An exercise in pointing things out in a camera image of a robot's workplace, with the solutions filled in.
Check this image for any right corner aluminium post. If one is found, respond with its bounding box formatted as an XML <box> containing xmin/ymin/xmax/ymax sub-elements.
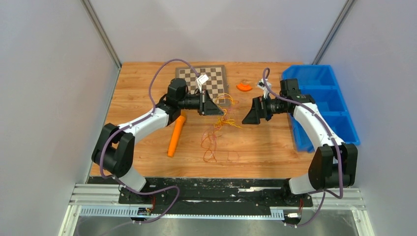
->
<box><xmin>311</xmin><ymin>0</ymin><xmax>357</xmax><ymax>65</ymax></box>

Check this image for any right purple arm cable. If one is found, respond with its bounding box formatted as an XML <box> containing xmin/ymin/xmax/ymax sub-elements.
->
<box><xmin>262</xmin><ymin>67</ymin><xmax>345</xmax><ymax>228</ymax></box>

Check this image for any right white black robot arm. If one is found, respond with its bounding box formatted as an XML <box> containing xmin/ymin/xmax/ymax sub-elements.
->
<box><xmin>242</xmin><ymin>78</ymin><xmax>358</xmax><ymax>206</ymax></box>

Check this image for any corner aluminium post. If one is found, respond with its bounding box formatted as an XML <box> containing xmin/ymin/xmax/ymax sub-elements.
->
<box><xmin>81</xmin><ymin>0</ymin><xmax>122</xmax><ymax>71</ymax></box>
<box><xmin>311</xmin><ymin>0</ymin><xmax>357</xmax><ymax>65</ymax></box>

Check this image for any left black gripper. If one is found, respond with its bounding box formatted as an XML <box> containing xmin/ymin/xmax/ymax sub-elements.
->
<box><xmin>179</xmin><ymin>90</ymin><xmax>224</xmax><ymax>117</ymax></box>

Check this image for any blue three-compartment bin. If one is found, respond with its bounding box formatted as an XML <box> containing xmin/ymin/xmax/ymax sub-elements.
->
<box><xmin>281</xmin><ymin>65</ymin><xmax>360</xmax><ymax>146</ymax></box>

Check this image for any aluminium frame rail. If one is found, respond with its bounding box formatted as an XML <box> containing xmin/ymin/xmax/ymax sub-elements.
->
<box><xmin>59</xmin><ymin>178</ymin><xmax>374</xmax><ymax>236</ymax></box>

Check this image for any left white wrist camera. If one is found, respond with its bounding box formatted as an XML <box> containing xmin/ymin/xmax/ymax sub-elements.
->
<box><xmin>196</xmin><ymin>74</ymin><xmax>209</xmax><ymax>90</ymax></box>

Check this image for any orange curved plastic piece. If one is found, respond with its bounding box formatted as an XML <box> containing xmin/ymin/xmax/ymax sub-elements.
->
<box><xmin>236</xmin><ymin>83</ymin><xmax>253</xmax><ymax>92</ymax></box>

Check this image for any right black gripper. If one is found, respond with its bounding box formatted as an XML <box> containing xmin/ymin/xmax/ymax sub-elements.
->
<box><xmin>242</xmin><ymin>94</ymin><xmax>287</xmax><ymax>125</ymax></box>

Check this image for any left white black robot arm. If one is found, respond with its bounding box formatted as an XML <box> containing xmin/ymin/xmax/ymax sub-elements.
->
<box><xmin>91</xmin><ymin>74</ymin><xmax>224</xmax><ymax>204</ymax></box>

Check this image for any orange carrot toy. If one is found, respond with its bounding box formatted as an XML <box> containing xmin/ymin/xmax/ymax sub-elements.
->
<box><xmin>167</xmin><ymin>111</ymin><xmax>187</xmax><ymax>157</ymax></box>

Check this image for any left corner aluminium post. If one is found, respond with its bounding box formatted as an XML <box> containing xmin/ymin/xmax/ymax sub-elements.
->
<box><xmin>81</xmin><ymin>0</ymin><xmax>122</xmax><ymax>71</ymax></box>

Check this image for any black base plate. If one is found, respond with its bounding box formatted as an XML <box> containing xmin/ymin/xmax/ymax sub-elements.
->
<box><xmin>119</xmin><ymin>177</ymin><xmax>313</xmax><ymax>216</ymax></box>

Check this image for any wooden chessboard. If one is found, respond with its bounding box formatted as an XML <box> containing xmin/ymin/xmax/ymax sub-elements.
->
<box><xmin>175</xmin><ymin>65</ymin><xmax>231</xmax><ymax>107</ymax></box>

